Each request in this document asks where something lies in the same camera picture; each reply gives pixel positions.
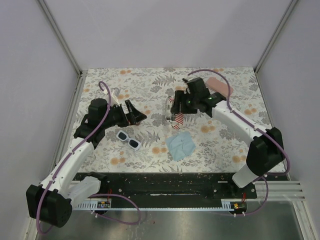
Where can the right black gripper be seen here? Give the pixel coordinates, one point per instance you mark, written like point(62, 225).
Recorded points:
point(179, 97)

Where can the light blue cleaning cloth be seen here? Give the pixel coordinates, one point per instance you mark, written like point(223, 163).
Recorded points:
point(180, 146)

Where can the white frame sunglasses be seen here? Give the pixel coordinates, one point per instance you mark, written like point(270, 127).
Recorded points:
point(132, 142)

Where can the white slotted cable duct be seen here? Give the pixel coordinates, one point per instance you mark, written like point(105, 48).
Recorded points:
point(161, 203)

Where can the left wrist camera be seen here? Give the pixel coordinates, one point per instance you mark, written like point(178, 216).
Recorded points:
point(94, 123)

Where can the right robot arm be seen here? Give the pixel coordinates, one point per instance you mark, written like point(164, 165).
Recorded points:
point(266, 148)

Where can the flag print glasses case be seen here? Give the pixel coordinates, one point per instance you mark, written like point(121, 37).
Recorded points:
point(176, 121)

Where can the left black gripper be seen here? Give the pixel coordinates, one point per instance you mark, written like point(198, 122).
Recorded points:
point(134, 115)

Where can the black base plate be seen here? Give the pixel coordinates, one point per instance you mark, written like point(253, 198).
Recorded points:
point(130, 186)

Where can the pink glasses case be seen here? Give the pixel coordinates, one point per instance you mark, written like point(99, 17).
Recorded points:
point(218, 86)

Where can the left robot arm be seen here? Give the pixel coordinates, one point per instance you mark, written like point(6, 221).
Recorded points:
point(54, 199)

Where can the floral table mat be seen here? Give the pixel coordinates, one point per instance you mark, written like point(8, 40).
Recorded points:
point(218, 148)

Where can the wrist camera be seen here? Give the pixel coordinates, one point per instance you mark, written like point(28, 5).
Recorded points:
point(196, 91)
point(94, 123)

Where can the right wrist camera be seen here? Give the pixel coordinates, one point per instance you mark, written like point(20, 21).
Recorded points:
point(196, 91)

